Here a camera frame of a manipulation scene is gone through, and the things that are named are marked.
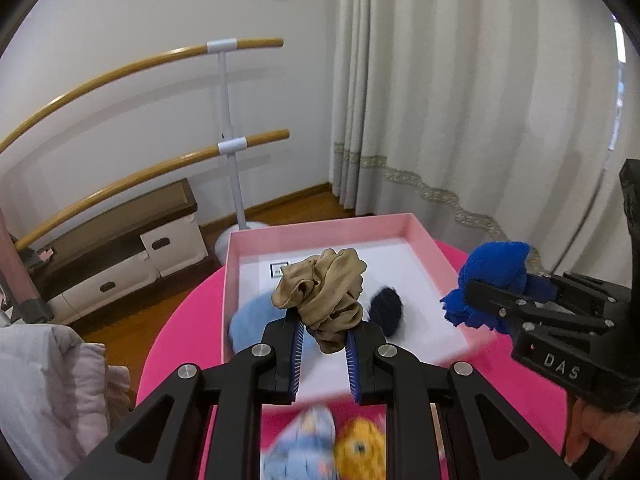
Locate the royal blue knitted cloth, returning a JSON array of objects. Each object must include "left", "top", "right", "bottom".
[{"left": 440, "top": 242, "right": 558, "bottom": 335}]

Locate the cartoon print baby sock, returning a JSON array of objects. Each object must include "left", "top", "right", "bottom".
[{"left": 260, "top": 405, "right": 338, "bottom": 480}]

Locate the navy knitted scrunchie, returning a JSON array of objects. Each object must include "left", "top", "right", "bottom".
[{"left": 369, "top": 287, "right": 404, "bottom": 337}]

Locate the tan fabric scrunchie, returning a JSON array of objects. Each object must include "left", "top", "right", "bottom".
[{"left": 271, "top": 248, "right": 367, "bottom": 354}]

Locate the person's right hand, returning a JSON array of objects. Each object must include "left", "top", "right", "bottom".
[{"left": 563, "top": 394, "right": 639, "bottom": 479}]

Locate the pink round table cover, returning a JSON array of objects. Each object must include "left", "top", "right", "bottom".
[{"left": 136, "top": 240, "right": 566, "bottom": 453}]

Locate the yellow crochet toy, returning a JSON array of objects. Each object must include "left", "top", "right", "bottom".
[{"left": 334, "top": 417, "right": 386, "bottom": 480}]

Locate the pink shallow cardboard box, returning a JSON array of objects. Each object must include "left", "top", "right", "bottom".
[{"left": 222, "top": 214, "right": 495, "bottom": 404}]

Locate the grey quilted blanket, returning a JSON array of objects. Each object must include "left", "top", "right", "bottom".
[{"left": 1, "top": 324, "right": 131, "bottom": 479}]

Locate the low brown white cabinet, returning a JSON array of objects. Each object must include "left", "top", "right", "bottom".
[{"left": 32, "top": 179, "right": 208, "bottom": 324}]

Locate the pink grey hanging towel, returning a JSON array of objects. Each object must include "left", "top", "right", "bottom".
[{"left": 0, "top": 216, "right": 54, "bottom": 324}]

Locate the cream curtain with lace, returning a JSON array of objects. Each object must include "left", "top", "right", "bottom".
[{"left": 330, "top": 0, "right": 639, "bottom": 285}]

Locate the lower wooden ballet bar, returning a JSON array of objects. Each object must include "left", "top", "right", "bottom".
[{"left": 14, "top": 129, "right": 290, "bottom": 252}]

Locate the wooden ballet bar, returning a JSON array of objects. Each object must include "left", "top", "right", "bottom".
[
  {"left": 1, "top": 37, "right": 284, "bottom": 153},
  {"left": 14, "top": 129, "right": 290, "bottom": 252}
]

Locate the upper wooden ballet bar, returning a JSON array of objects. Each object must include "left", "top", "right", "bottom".
[{"left": 1, "top": 37, "right": 284, "bottom": 153}]

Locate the white barre stand post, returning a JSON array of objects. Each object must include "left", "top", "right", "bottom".
[{"left": 206, "top": 38, "right": 267, "bottom": 263}]

